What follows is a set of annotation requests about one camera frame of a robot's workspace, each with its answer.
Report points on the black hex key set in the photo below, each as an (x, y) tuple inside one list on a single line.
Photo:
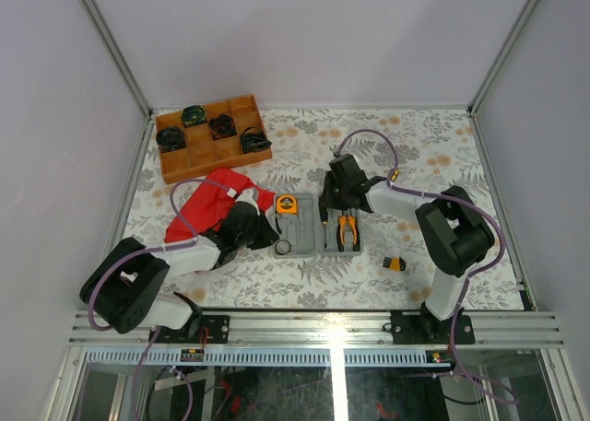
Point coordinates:
[(397, 264)]

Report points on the grey plastic tool case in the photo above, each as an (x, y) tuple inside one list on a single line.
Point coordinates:
[(304, 231)]

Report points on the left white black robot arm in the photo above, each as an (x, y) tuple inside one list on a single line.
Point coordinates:
[(125, 290)]

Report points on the aluminium mounting rail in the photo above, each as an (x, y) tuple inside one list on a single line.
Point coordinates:
[(485, 329)]

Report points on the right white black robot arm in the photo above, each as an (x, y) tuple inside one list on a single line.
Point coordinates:
[(456, 233)]

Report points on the orange tape measure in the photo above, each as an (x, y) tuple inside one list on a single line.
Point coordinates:
[(286, 204)]

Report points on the orange handled pliers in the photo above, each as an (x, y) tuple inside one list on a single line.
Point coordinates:
[(347, 232)]

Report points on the floral table mat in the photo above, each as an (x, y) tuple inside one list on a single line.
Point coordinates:
[(433, 149)]

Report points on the black electrical tape roll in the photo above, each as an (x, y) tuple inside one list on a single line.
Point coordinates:
[(282, 247)]

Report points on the red cloth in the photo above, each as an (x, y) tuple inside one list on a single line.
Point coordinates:
[(210, 203)]

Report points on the wooden compartment tray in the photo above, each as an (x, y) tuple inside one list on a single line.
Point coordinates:
[(203, 152)]

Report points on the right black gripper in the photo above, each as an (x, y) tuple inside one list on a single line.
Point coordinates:
[(327, 200)]

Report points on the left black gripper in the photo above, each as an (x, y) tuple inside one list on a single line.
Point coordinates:
[(269, 235)]

